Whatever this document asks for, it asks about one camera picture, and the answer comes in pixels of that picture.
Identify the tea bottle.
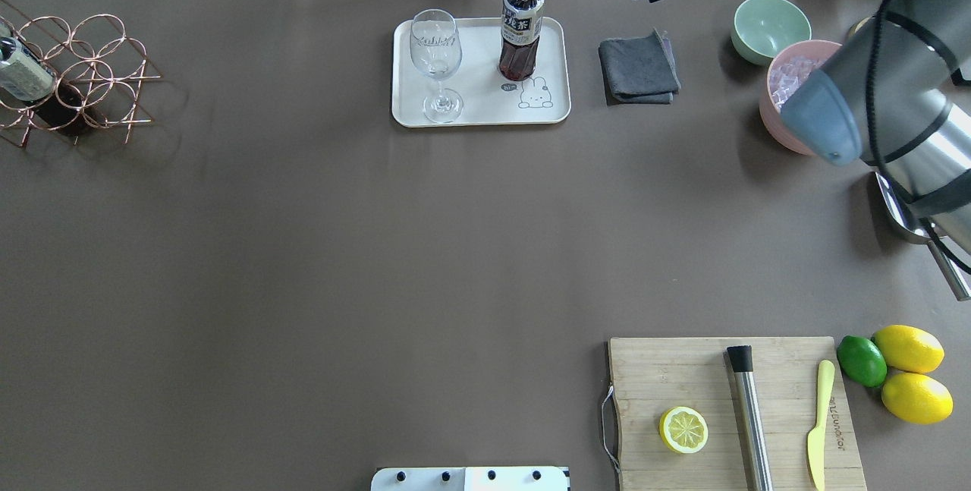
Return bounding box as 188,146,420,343
1,36,92,136
497,0,545,82

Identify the copper wire bottle basket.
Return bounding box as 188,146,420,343
2,13,163,149

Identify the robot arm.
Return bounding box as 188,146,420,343
781,0,969,250

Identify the mint green bowl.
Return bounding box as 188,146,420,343
731,0,812,66

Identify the pink bowl of ice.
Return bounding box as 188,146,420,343
759,40,842,156

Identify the wooden cup stand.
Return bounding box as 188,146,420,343
846,17,873,40

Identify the grey folded cloth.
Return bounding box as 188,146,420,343
598,29,682,105

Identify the steel ice scoop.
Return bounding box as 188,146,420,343
873,170,969,301

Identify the cream rabbit tray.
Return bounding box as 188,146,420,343
391,17,572,128

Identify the clear wine glass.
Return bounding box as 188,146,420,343
409,9,464,124

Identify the steel muddler black tip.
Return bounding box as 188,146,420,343
726,345,775,490

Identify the green lime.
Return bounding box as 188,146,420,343
836,335,888,388

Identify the yellow plastic knife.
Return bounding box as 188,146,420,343
806,360,835,490

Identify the whole lemon upper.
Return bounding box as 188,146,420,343
872,324,944,374

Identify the whole lemon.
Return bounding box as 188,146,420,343
872,324,944,374
881,373,954,425

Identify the bamboo cutting board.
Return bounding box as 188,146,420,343
607,336,837,490

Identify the whole lemon lower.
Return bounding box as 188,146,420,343
881,373,954,425

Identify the half lemon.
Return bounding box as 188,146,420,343
658,407,709,455

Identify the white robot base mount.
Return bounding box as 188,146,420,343
370,464,571,490

